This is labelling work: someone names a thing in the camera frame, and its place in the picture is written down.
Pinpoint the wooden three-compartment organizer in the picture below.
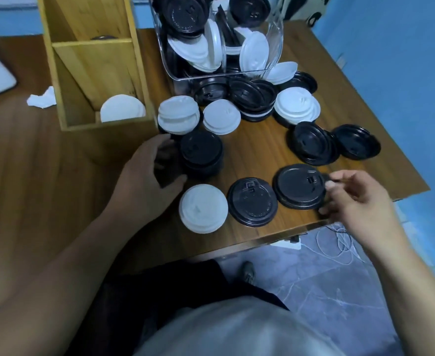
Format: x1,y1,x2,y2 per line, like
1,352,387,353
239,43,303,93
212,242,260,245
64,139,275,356
36,0,160,160

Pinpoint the crumpled white tissue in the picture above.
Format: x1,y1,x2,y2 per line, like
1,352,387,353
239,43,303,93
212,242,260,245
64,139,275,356
26,86,57,109

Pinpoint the person's left hand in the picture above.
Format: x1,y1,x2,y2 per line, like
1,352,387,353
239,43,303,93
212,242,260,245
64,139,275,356
110,133,188,226

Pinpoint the grey shirt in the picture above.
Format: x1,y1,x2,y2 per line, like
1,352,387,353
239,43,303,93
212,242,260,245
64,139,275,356
134,295,346,356

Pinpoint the clear plastic container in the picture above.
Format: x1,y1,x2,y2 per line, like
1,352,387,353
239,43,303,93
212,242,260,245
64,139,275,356
149,0,284,83

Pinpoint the cream tote bag black print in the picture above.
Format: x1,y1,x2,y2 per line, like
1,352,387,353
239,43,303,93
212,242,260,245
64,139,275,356
280,0,331,28

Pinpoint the person's left forearm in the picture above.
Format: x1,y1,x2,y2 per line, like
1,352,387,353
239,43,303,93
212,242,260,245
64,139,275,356
0,205,144,356

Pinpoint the pile of black and white cup lids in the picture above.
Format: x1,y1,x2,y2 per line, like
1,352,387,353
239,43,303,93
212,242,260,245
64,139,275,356
149,0,382,167

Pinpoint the person's right hand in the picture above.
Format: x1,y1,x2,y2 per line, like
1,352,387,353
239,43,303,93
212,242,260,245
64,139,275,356
318,169,407,253

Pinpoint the white domed cup lid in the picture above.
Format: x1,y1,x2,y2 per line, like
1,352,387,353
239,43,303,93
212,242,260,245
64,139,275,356
178,184,229,235

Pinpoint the person's right forearm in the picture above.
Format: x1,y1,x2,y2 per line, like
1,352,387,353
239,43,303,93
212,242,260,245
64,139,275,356
365,225,435,356

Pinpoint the white cable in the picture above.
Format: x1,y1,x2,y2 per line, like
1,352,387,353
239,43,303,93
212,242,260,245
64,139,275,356
300,224,366,266

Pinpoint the white power adapter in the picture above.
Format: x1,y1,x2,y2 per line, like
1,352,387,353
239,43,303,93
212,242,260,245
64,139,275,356
271,237,301,251

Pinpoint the dark shoe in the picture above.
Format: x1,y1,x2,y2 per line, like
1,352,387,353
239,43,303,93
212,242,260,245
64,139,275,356
239,261,256,285

